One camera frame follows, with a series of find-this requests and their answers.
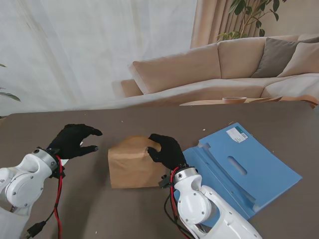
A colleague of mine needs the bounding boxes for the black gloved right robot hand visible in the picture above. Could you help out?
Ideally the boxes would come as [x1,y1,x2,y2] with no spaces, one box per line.
[147,133,187,171]

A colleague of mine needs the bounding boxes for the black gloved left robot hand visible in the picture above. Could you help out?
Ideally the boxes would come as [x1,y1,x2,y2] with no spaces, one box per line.
[47,123,103,160]

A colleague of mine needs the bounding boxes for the brown kraft paper envelope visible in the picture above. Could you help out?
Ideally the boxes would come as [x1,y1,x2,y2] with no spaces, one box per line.
[108,135,167,189]

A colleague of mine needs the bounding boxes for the blue plastic file folder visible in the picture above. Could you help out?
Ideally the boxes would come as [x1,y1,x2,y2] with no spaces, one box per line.
[173,121,303,229]

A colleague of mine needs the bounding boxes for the low wooden coffee table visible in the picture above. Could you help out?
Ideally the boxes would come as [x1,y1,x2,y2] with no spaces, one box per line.
[179,96,284,107]

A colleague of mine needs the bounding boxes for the small green plant leaves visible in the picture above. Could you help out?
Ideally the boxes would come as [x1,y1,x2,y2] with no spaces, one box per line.
[0,63,21,119]

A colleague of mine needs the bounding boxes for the beige fabric sofa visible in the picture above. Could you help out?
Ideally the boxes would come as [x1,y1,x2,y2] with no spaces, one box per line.
[121,34,319,107]

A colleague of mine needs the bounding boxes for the round wooden bowl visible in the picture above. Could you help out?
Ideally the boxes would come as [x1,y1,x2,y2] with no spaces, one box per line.
[222,96,247,104]

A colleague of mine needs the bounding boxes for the white sheer curtain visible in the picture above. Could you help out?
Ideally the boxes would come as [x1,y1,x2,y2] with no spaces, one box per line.
[0,0,198,118]

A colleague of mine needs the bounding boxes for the beige pleated curtain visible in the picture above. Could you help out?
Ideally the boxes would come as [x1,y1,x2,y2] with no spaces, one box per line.
[190,0,250,49]

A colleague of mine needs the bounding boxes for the grey sofa cushion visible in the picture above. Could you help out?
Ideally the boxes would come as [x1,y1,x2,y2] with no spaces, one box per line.
[251,36,319,79]

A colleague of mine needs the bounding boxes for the tall green leafy houseplant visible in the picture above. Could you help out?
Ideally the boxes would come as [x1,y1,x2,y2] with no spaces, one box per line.
[215,0,287,42]

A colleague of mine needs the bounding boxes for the beige sofa cushion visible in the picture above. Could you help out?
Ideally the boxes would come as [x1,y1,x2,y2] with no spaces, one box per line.
[277,42,319,78]

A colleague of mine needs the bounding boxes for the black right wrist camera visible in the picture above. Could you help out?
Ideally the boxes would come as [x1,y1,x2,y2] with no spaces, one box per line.
[159,175,173,189]

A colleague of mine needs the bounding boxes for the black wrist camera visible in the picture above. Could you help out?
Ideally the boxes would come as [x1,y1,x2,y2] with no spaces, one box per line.
[48,166,66,179]
[159,175,173,189]

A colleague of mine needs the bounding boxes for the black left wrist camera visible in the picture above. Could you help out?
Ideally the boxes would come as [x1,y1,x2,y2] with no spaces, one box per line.
[48,166,66,179]

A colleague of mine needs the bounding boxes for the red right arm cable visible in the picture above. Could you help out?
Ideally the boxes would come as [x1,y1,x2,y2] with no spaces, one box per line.
[169,168,193,239]

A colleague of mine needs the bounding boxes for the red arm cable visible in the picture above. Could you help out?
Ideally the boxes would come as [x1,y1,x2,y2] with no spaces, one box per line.
[53,155,63,239]
[169,168,193,239]

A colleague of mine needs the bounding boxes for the red left arm cable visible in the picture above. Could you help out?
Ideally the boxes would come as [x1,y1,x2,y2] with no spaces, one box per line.
[53,155,63,239]

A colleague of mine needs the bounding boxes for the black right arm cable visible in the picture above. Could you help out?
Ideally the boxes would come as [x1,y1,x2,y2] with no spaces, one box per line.
[163,194,180,225]

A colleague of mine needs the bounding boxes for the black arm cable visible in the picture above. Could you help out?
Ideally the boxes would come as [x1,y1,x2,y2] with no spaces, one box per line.
[163,194,180,225]
[26,210,57,239]

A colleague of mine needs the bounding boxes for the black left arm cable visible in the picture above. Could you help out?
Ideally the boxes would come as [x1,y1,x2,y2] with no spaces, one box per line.
[26,210,57,239]

